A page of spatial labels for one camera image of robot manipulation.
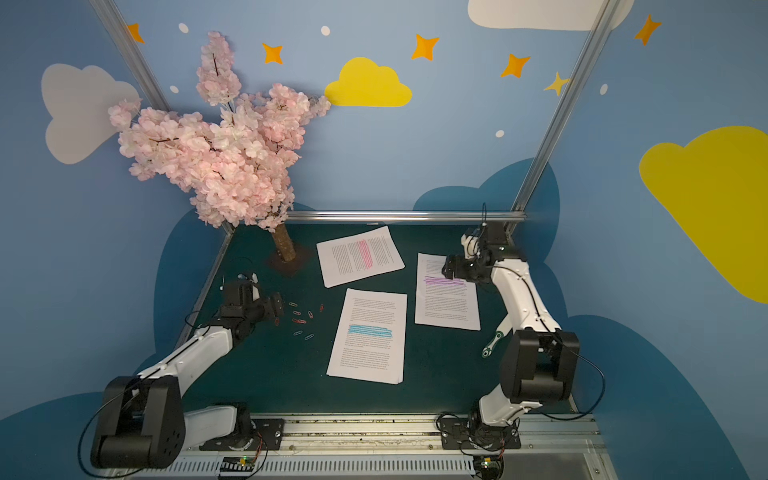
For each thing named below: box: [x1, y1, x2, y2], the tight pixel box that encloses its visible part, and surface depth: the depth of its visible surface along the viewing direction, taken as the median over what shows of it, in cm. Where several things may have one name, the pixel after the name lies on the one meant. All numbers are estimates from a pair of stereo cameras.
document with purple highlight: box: [415, 252, 481, 331], surface depth 103 cm
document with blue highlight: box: [326, 288, 408, 384], surface depth 93 cm
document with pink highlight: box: [316, 225, 406, 289], surface depth 114 cm
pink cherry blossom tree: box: [108, 32, 331, 263], surface depth 67 cm
